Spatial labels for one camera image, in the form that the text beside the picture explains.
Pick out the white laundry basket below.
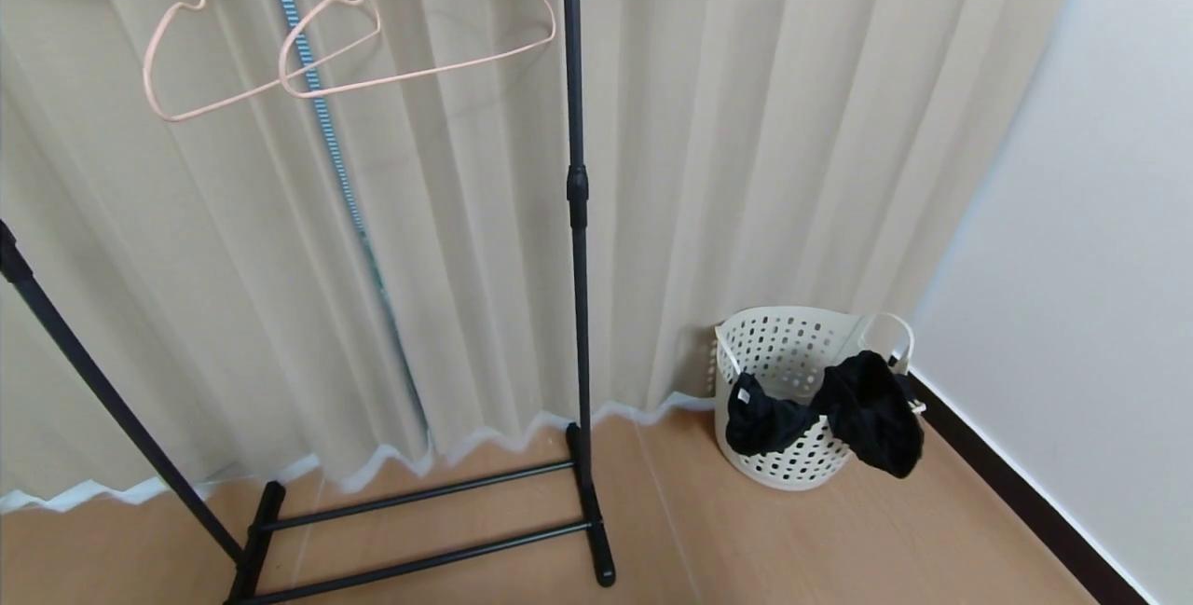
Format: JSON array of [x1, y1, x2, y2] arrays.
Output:
[[713, 307, 928, 492]]

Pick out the black shorts with white cord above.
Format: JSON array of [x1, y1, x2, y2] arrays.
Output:
[[813, 351, 926, 480]]

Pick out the black garment with white label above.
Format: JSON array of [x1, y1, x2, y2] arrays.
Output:
[[725, 372, 826, 457]]

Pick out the pink clothes hanger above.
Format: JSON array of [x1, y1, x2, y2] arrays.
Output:
[[278, 0, 558, 101], [143, 0, 383, 123]]

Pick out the beige curtain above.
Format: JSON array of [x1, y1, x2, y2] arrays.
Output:
[[0, 0, 1091, 503]]

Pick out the black clothes rack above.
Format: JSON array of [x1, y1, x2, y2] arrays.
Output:
[[0, 0, 617, 605]]

